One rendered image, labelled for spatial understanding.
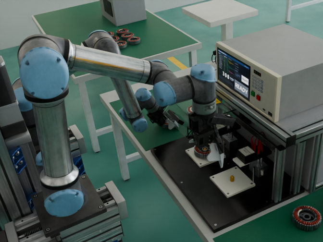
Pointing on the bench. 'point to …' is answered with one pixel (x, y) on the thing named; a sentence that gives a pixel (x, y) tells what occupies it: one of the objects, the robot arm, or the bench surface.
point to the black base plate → (228, 210)
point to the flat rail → (253, 131)
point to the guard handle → (175, 117)
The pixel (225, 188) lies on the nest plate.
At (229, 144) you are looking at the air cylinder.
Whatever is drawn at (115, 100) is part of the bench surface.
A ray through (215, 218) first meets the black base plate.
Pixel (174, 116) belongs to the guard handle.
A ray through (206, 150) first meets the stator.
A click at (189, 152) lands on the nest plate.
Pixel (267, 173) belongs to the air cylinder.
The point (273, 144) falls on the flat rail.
